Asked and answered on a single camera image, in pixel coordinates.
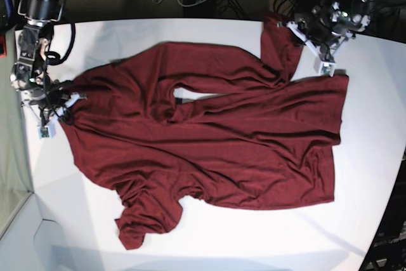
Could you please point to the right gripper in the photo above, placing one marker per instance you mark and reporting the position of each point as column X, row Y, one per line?
column 49, row 102

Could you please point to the green cloth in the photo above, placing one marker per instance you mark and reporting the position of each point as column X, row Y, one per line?
column 15, row 176

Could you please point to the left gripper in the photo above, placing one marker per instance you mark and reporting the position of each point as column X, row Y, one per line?
column 322, row 33

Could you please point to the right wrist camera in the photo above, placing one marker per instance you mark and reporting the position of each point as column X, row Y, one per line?
column 47, row 131

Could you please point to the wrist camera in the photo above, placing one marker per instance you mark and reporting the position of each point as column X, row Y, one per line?
column 47, row 131
column 324, row 67

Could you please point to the dark red t-shirt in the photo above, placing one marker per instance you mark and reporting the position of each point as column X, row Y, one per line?
column 210, row 121

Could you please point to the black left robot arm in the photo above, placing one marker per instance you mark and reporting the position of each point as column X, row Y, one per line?
column 358, row 10

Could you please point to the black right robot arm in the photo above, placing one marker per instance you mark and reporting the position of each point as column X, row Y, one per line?
column 34, row 41

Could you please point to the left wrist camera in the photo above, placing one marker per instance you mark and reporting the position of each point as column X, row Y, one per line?
column 324, row 67

